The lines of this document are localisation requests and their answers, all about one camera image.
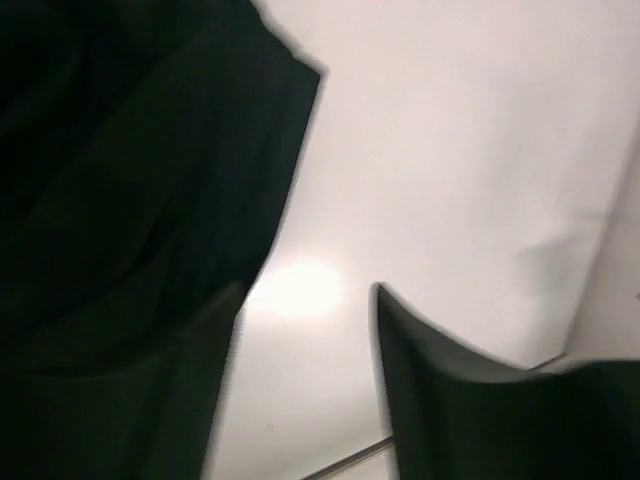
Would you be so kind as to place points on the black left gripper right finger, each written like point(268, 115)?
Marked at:
point(456, 414)

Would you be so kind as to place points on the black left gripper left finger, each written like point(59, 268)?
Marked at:
point(142, 411)

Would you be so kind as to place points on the black pleated skirt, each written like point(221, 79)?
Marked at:
point(148, 149)

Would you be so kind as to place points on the aluminium table edge rail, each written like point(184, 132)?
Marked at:
point(352, 461)

